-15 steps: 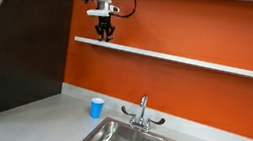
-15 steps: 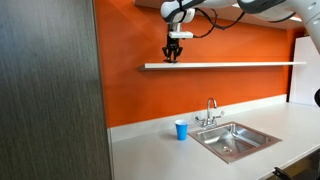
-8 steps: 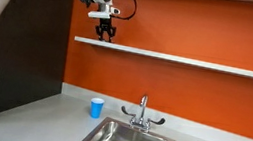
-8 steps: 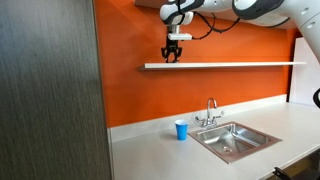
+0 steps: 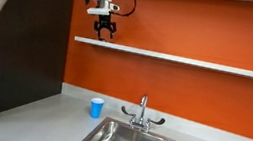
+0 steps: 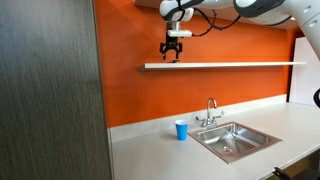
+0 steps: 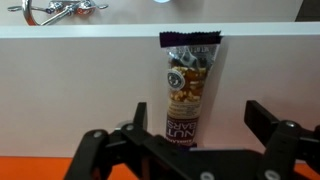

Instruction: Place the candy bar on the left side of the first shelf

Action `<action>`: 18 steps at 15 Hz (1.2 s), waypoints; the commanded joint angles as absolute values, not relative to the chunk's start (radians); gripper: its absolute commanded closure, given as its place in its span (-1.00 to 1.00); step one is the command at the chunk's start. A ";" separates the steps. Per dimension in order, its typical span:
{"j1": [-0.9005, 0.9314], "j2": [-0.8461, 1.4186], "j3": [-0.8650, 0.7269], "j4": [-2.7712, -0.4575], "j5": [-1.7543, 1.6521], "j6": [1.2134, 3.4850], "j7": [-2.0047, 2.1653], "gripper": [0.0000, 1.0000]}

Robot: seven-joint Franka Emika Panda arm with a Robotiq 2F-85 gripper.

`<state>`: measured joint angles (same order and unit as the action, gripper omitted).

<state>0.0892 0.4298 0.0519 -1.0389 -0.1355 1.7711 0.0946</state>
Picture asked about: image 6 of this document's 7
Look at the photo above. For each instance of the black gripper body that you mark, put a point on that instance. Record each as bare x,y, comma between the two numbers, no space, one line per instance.
171,40

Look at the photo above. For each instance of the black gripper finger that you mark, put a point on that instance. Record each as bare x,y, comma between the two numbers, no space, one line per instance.
162,50
179,50

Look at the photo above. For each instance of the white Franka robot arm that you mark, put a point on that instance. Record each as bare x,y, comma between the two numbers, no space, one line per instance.
266,8

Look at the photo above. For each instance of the white counter backsplash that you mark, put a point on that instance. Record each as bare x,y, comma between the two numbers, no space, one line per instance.
150,128

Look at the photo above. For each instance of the blue plastic cup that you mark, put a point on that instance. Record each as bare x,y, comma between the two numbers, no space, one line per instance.
181,130

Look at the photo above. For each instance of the stainless steel sink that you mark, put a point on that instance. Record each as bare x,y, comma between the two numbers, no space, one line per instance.
233,141

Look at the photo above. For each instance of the dark wood cabinet panel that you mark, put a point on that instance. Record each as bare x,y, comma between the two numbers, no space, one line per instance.
50,93

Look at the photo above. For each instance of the white side panel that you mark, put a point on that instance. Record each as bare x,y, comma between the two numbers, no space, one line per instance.
305,73

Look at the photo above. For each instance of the black chair part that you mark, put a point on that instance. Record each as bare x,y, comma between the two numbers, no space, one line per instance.
293,174

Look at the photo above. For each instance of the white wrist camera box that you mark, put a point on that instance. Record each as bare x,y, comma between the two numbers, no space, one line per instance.
180,33

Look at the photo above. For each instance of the white wall shelf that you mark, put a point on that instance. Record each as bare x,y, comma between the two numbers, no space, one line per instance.
220,65

